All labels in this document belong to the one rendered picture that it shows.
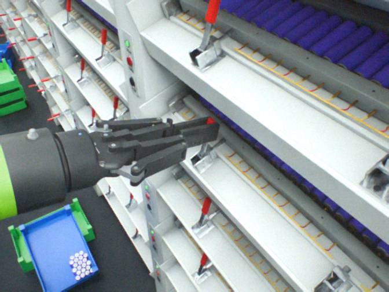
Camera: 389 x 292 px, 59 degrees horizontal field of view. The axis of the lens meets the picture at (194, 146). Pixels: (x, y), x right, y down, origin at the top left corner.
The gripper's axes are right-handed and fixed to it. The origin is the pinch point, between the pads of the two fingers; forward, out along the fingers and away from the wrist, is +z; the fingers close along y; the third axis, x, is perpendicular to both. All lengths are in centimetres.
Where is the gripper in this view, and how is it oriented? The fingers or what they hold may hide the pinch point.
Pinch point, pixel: (195, 132)
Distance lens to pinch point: 52.6
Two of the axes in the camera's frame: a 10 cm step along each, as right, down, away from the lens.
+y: 5.5, 5.4, -6.3
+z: 8.2, -2.1, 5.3
